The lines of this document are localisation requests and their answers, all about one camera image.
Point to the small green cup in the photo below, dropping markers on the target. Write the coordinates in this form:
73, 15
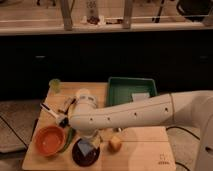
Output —
54, 85

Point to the orange bowl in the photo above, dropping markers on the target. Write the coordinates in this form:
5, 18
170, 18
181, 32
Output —
49, 140

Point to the green plastic tray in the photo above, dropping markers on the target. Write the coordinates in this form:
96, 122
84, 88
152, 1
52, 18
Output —
121, 89

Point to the metal fork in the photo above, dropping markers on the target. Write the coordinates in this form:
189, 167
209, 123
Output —
117, 129

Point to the purple bowl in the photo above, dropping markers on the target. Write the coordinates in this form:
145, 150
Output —
82, 160

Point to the blue sponge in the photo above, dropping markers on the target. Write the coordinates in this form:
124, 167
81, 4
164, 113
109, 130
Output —
85, 147

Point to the black white marker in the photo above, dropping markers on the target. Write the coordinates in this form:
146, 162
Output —
65, 106

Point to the white handled brush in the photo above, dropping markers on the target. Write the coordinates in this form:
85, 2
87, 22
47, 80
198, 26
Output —
60, 119

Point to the white cloth in tray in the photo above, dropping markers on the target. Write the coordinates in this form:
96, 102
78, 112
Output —
140, 96

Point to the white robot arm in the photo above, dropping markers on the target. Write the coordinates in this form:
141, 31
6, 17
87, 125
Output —
194, 108

